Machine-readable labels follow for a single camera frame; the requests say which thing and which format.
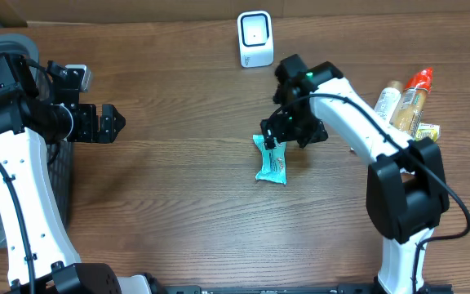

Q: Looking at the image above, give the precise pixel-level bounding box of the teal snack packet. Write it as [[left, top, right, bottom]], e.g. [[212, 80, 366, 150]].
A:
[[252, 135, 287, 185]]

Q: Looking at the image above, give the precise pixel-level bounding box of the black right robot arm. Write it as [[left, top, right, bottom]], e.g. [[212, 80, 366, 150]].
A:
[[260, 55, 450, 293]]

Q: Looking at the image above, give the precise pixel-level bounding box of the green tea packet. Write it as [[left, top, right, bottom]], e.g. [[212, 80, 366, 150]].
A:
[[415, 122, 441, 141]]

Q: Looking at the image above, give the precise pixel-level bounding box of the orange spaghetti packet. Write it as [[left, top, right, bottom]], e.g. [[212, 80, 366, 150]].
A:
[[390, 68, 433, 137]]

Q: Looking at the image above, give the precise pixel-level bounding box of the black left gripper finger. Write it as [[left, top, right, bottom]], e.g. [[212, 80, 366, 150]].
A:
[[100, 104, 126, 123], [98, 118, 126, 143]]

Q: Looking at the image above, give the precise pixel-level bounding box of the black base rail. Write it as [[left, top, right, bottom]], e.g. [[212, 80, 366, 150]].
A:
[[165, 283, 454, 294]]

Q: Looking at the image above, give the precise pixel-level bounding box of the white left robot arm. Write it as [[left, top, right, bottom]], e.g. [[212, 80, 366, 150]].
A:
[[0, 52, 157, 294]]

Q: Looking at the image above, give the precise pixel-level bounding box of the white barcode scanner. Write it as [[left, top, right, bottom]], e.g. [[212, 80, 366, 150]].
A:
[[237, 11, 274, 68]]

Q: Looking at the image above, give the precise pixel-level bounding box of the white tube with gold cap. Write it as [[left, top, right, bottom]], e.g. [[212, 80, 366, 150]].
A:
[[374, 81, 403, 124]]

